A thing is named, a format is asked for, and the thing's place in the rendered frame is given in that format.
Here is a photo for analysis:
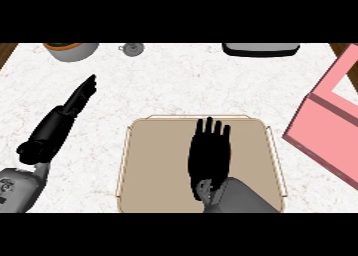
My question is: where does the black and grey appliance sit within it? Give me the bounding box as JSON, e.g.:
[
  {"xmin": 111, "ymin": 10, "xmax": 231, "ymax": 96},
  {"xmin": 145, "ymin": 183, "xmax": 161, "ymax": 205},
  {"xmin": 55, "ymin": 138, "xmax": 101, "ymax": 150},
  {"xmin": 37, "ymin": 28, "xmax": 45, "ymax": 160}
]
[{"xmin": 222, "ymin": 43, "xmax": 302, "ymax": 58}]

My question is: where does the pink cardboard box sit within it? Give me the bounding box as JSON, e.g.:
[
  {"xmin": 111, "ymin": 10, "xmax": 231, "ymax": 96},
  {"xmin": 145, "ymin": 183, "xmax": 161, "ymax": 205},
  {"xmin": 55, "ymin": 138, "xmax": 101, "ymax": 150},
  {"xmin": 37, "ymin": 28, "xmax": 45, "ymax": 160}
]
[{"xmin": 281, "ymin": 43, "xmax": 358, "ymax": 198}]

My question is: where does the grey pot with orange rim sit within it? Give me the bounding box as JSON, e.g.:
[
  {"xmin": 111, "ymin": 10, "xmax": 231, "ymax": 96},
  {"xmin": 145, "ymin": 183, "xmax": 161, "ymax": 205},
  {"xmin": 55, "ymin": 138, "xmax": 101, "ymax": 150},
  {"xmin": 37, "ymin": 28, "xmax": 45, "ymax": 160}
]
[{"xmin": 42, "ymin": 43, "xmax": 101, "ymax": 63}]

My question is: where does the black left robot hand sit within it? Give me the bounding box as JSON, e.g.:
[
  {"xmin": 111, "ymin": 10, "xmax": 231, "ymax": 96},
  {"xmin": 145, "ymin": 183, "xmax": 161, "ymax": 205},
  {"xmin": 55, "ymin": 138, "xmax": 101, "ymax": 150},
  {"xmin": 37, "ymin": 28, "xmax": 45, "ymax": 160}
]
[{"xmin": 15, "ymin": 73, "xmax": 98, "ymax": 166}]

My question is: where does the small grey lid with knob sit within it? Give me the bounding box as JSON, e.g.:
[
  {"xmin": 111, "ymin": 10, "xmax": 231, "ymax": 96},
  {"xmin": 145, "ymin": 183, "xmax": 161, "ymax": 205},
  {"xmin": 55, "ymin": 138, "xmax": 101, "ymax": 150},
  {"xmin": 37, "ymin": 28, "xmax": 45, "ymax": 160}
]
[{"xmin": 117, "ymin": 43, "xmax": 147, "ymax": 58}]

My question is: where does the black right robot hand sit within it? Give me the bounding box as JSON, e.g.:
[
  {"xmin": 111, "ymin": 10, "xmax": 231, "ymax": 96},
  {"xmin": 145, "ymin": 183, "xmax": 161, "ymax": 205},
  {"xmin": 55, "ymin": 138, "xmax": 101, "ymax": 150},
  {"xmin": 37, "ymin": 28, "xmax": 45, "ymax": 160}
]
[{"xmin": 188, "ymin": 116, "xmax": 234, "ymax": 202}]

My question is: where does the beige tray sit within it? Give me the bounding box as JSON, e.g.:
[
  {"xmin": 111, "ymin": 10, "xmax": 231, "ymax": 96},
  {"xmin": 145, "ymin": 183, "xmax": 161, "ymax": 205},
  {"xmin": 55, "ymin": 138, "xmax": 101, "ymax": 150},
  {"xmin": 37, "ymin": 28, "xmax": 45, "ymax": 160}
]
[{"xmin": 114, "ymin": 114, "xmax": 290, "ymax": 214}]

